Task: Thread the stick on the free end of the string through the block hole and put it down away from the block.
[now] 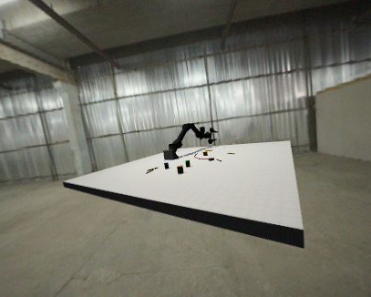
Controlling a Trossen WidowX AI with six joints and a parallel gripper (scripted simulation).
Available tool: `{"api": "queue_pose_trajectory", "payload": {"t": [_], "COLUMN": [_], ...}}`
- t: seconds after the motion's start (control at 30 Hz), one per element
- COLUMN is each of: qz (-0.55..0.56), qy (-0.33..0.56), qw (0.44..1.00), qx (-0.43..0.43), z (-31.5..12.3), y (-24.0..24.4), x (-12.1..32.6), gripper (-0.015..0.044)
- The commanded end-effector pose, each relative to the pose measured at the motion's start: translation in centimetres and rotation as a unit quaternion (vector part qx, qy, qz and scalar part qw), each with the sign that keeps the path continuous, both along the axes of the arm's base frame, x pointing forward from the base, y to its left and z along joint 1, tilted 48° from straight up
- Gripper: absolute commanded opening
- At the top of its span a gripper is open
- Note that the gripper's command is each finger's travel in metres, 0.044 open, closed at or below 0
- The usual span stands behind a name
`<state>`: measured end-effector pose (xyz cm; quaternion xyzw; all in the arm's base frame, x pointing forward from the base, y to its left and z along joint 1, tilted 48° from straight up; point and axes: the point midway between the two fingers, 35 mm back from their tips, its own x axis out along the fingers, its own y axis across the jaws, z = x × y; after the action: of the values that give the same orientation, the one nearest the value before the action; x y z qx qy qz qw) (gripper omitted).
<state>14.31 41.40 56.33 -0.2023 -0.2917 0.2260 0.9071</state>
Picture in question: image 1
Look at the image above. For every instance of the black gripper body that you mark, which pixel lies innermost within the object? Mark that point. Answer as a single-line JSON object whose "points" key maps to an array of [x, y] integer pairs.
{"points": [[208, 135]]}

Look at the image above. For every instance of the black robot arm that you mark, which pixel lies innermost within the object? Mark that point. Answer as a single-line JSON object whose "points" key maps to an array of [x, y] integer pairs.
{"points": [[176, 144]]}

